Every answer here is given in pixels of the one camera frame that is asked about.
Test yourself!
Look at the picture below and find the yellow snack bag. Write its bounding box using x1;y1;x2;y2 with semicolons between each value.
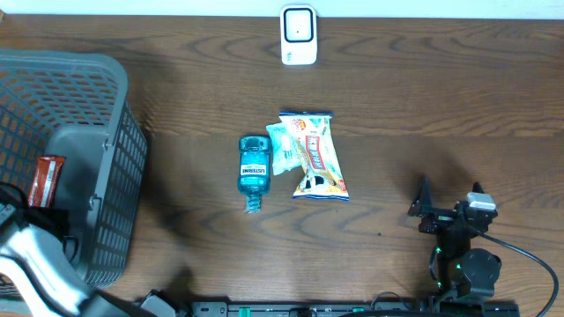
279;111;350;202

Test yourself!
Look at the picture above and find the pale teal snack packet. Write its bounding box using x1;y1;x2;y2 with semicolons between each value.
266;122;301;175

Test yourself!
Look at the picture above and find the teal mouthwash bottle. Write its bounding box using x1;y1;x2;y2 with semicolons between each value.
237;136;272;213

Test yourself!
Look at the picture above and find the red orange snack bar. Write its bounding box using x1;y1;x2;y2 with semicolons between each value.
28;156;66;208

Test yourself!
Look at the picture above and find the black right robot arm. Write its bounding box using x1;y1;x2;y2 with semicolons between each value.
408;177;501;306

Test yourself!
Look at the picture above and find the white barcode scanner box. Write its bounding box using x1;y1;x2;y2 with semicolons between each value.
279;4;318;66

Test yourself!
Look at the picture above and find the grey plastic lattice basket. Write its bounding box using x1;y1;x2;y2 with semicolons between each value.
1;49;147;289

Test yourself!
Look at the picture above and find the black right camera cable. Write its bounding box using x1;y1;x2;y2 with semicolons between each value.
475;231;560;317

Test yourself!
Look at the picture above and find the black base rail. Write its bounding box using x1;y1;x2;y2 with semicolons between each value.
138;290;521;317

